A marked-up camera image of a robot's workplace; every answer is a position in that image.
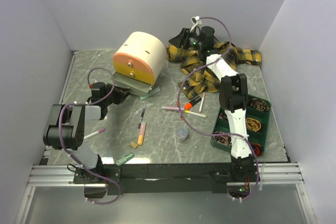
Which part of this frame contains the white pen yellow cap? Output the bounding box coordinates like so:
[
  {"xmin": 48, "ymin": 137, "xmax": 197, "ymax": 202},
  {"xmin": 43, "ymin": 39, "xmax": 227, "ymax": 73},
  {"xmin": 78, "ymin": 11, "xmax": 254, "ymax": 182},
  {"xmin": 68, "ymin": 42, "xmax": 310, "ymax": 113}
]
[{"xmin": 183, "ymin": 110, "xmax": 207, "ymax": 118}]

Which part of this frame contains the pink top drawer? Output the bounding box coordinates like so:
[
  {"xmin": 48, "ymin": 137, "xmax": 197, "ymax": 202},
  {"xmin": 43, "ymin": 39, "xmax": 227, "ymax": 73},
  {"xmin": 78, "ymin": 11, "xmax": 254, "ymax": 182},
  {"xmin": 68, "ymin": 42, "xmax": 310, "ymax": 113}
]
[{"xmin": 113, "ymin": 52, "xmax": 152, "ymax": 71}]

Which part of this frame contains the white pen pink cap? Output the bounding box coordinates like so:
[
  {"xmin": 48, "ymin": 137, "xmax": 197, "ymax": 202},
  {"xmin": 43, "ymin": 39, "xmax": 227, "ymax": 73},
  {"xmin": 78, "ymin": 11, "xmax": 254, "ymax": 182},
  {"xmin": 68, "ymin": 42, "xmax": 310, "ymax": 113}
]
[{"xmin": 83, "ymin": 128, "xmax": 105, "ymax": 140}]

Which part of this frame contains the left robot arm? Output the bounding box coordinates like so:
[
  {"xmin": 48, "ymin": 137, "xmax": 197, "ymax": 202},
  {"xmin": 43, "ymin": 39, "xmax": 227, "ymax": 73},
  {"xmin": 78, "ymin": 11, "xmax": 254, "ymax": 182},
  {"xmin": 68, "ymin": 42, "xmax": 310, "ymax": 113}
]
[{"xmin": 43, "ymin": 82, "xmax": 130, "ymax": 184}]

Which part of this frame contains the cream round drawer organizer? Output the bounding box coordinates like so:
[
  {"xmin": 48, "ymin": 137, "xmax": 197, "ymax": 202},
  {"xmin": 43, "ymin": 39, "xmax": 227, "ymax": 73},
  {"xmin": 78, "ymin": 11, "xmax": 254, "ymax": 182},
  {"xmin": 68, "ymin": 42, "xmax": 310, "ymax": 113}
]
[{"xmin": 114, "ymin": 31, "xmax": 167, "ymax": 82}]

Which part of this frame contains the orange black highlighter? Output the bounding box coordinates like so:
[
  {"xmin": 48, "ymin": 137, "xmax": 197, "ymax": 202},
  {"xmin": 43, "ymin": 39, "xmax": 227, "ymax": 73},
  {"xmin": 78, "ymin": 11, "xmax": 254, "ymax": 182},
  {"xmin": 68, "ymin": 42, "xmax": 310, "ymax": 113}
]
[{"xmin": 184, "ymin": 96, "xmax": 202, "ymax": 110}]

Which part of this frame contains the purple cable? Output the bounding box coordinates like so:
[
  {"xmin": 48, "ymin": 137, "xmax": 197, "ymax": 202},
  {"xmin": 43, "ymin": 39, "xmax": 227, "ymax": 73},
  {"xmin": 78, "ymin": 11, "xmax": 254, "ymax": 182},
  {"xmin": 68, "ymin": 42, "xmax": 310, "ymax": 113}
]
[
  {"xmin": 59, "ymin": 68, "xmax": 123, "ymax": 206},
  {"xmin": 177, "ymin": 16, "xmax": 262, "ymax": 201}
]

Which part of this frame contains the small tan eraser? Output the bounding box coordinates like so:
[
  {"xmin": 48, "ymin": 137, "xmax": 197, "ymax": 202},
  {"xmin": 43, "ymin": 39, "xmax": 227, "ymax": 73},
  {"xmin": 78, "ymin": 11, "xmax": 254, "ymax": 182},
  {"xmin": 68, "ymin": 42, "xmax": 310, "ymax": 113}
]
[{"xmin": 130, "ymin": 142, "xmax": 138, "ymax": 149}]

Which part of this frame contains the green highlighter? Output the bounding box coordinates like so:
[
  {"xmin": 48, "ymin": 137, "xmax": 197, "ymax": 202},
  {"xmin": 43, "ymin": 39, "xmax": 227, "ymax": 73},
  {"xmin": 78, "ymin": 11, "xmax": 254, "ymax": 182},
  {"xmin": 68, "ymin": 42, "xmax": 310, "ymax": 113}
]
[
  {"xmin": 115, "ymin": 153, "xmax": 134, "ymax": 166},
  {"xmin": 139, "ymin": 87, "xmax": 161, "ymax": 100}
]

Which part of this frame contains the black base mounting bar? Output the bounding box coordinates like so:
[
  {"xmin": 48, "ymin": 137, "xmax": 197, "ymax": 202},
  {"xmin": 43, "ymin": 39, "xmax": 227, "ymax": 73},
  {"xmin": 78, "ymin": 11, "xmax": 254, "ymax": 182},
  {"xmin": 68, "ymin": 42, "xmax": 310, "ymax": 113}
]
[{"xmin": 73, "ymin": 163, "xmax": 260, "ymax": 196}]

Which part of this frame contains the orange pink highlighter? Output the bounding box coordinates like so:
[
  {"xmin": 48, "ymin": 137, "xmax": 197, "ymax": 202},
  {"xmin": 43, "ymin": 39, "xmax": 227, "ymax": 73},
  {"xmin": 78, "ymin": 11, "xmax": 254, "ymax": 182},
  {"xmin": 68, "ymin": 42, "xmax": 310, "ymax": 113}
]
[{"xmin": 137, "ymin": 122, "xmax": 146, "ymax": 145}]

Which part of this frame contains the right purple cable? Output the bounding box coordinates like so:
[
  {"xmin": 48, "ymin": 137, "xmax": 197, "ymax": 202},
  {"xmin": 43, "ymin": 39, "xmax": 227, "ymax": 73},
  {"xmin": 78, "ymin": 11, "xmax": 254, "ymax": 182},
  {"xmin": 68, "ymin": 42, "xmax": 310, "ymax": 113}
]
[{"xmin": 177, "ymin": 16, "xmax": 262, "ymax": 201}]

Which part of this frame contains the black thin pen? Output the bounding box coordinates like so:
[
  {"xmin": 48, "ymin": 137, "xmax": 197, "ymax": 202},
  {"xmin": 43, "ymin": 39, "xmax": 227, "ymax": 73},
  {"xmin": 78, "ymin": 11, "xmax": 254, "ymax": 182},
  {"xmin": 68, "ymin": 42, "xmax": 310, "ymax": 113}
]
[{"xmin": 138, "ymin": 106, "xmax": 146, "ymax": 129}]

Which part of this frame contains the brown patterned hair band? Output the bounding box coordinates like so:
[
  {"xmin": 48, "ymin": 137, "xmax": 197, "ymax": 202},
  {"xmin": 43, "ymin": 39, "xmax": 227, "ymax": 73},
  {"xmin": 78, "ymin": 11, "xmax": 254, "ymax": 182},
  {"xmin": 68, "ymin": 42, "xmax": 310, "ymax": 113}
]
[{"xmin": 211, "ymin": 131, "xmax": 232, "ymax": 147}]

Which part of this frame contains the red brown pen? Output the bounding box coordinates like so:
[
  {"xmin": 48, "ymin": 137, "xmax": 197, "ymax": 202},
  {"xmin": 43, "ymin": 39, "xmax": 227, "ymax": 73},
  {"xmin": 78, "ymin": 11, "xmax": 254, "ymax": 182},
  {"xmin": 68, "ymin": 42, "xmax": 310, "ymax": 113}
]
[{"xmin": 176, "ymin": 100, "xmax": 184, "ymax": 121}]

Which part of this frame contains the green compartment tray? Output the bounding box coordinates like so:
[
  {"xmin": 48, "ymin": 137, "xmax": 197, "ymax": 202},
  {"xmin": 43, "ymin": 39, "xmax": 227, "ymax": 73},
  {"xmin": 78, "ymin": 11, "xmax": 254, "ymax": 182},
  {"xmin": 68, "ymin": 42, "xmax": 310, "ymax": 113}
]
[{"xmin": 210, "ymin": 95, "xmax": 271, "ymax": 157}]

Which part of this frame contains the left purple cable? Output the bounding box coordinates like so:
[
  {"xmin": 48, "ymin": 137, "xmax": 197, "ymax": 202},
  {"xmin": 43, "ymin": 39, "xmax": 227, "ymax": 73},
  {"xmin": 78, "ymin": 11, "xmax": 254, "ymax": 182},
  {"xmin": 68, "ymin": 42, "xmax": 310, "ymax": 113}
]
[{"xmin": 59, "ymin": 68, "xmax": 123, "ymax": 206}]

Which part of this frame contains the orange black hair band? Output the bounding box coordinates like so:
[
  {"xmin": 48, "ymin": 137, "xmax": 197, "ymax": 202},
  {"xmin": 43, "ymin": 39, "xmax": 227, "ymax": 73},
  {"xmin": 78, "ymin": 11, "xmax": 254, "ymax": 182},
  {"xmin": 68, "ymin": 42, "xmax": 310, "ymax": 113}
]
[{"xmin": 250, "ymin": 143, "xmax": 263, "ymax": 157}]

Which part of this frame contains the white pen orange cap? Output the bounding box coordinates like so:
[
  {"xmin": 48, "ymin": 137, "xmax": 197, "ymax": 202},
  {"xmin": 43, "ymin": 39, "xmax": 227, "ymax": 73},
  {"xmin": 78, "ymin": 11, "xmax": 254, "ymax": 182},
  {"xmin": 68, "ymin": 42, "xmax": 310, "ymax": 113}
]
[{"xmin": 198, "ymin": 92, "xmax": 206, "ymax": 113}]

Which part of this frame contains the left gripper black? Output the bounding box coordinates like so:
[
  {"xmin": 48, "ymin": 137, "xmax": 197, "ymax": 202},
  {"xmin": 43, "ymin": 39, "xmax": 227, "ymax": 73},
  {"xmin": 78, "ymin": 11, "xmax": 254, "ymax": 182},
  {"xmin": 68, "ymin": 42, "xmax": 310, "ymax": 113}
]
[{"xmin": 103, "ymin": 83, "xmax": 131, "ymax": 105}]

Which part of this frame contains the aluminium rail frame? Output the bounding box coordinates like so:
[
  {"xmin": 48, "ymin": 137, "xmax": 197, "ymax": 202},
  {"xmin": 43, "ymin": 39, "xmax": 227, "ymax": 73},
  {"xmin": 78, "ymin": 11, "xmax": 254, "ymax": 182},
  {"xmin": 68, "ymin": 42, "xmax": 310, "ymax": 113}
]
[{"xmin": 18, "ymin": 63, "xmax": 312, "ymax": 223}]

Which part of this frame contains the purple pastel marker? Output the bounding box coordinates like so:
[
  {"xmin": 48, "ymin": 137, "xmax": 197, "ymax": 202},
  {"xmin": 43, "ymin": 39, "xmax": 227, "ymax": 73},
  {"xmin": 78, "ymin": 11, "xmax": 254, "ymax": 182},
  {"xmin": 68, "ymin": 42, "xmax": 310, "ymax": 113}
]
[{"xmin": 161, "ymin": 106, "xmax": 185, "ymax": 111}]

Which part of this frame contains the dark floral hair band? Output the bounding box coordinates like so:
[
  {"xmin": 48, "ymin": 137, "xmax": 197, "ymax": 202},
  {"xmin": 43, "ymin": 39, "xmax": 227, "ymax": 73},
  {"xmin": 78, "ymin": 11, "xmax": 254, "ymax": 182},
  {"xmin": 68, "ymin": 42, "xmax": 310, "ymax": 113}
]
[{"xmin": 248, "ymin": 98, "xmax": 269, "ymax": 112}]

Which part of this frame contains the yellow plaid shirt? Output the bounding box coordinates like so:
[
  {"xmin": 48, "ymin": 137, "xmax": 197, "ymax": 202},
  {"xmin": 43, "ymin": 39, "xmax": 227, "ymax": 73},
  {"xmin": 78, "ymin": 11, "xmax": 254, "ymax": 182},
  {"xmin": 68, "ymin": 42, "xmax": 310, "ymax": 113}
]
[{"xmin": 167, "ymin": 41, "xmax": 262, "ymax": 100}]

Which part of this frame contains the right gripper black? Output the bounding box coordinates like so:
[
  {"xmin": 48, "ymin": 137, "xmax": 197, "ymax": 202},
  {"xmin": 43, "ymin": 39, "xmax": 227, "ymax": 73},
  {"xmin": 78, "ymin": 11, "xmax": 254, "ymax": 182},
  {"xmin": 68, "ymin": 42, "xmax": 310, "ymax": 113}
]
[{"xmin": 168, "ymin": 28, "xmax": 203, "ymax": 51}]

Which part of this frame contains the tan hair band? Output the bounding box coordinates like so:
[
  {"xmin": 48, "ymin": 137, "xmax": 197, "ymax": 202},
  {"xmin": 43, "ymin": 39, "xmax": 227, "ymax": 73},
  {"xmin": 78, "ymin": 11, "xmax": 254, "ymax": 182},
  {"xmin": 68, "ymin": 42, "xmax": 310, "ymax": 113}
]
[{"xmin": 246, "ymin": 118, "xmax": 262, "ymax": 132}]

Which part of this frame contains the yellow drawer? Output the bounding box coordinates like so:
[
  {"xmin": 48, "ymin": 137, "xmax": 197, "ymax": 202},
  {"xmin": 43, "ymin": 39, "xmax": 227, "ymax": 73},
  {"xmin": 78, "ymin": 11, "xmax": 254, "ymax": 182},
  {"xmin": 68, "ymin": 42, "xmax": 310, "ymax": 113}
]
[{"xmin": 113, "ymin": 62, "xmax": 155, "ymax": 84}]

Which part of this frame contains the dark patterned hair band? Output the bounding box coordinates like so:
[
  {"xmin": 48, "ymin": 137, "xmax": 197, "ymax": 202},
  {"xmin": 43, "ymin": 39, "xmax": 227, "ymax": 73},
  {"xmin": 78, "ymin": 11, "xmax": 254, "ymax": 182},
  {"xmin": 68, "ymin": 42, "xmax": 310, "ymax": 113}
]
[{"xmin": 218, "ymin": 111, "xmax": 228, "ymax": 121}]

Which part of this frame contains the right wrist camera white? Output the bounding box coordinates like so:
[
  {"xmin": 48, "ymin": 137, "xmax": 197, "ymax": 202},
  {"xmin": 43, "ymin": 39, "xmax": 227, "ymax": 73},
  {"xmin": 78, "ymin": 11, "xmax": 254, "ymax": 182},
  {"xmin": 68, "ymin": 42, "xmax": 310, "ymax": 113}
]
[{"xmin": 190, "ymin": 16, "xmax": 202, "ymax": 33}]

